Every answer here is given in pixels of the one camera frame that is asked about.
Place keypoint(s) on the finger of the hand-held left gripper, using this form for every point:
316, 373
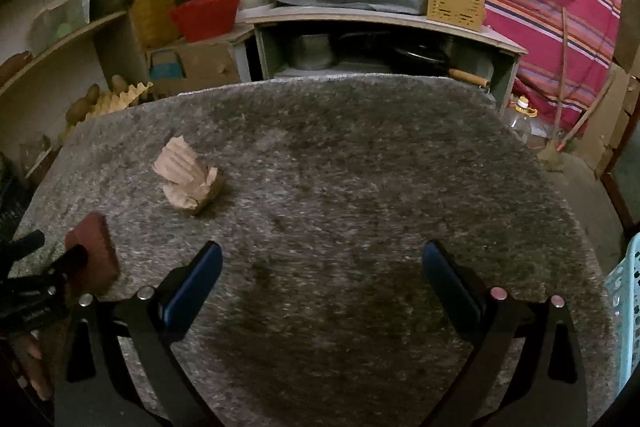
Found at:
22, 249
70, 264

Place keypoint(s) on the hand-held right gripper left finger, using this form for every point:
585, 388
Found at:
197, 287

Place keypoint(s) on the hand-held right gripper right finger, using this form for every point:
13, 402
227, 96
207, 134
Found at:
445, 282

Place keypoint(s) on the dark red block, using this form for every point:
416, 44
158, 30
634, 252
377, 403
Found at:
97, 247

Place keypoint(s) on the tan cardboard piece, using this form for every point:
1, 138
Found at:
187, 179

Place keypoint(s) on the person's left hand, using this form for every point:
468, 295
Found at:
34, 359

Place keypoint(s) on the grey fuzzy table mat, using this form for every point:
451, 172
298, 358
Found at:
350, 187

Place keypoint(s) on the clear bottle yellow cap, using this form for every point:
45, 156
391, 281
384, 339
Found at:
522, 122

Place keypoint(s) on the light blue plastic basket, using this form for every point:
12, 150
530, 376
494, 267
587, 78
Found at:
627, 307

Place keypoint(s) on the wooden shelf unit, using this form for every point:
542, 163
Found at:
112, 57

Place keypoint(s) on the cardboard box blue label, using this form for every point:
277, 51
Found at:
210, 62

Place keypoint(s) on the clear plastic container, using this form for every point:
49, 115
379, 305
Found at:
57, 22

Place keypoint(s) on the wooden sticks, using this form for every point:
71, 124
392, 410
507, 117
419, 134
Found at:
564, 82

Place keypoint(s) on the black frying pan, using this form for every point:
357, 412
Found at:
400, 52

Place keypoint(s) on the plain cardboard box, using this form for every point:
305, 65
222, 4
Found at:
617, 122

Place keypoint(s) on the small metal pot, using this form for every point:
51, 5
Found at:
312, 52

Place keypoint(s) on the red plastic basket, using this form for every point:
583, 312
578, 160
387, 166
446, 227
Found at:
205, 17

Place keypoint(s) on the low wooden cabinet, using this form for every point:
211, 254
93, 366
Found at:
375, 18

